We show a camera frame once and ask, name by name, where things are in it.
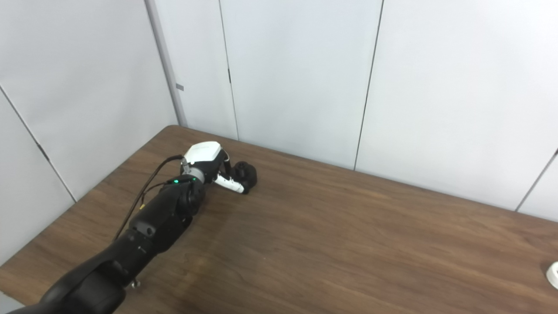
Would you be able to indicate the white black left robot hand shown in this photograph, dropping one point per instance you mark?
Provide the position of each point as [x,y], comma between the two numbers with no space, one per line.
[202,155]

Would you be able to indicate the round black part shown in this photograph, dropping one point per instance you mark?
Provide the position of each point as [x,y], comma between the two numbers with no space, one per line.
[248,174]

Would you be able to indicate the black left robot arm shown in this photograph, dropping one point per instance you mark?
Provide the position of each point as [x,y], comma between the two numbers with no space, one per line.
[152,226]

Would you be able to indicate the gray wall post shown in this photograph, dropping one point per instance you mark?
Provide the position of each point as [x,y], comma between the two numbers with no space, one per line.
[168,65]

